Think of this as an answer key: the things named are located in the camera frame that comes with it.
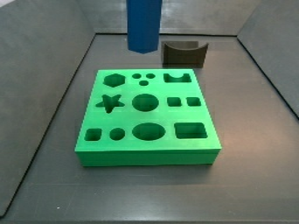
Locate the blue hexagonal prism peg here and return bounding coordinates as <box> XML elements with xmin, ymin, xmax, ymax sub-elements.
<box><xmin>126</xmin><ymin>0</ymin><xmax>163</xmax><ymax>53</ymax></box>

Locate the green shape sorter block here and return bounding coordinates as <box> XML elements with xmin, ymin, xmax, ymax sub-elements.
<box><xmin>75</xmin><ymin>69</ymin><xmax>222</xmax><ymax>166</ymax></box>

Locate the dark grey U-shaped block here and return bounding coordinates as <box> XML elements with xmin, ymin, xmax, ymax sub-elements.
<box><xmin>162</xmin><ymin>41</ymin><xmax>210</xmax><ymax>68</ymax></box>

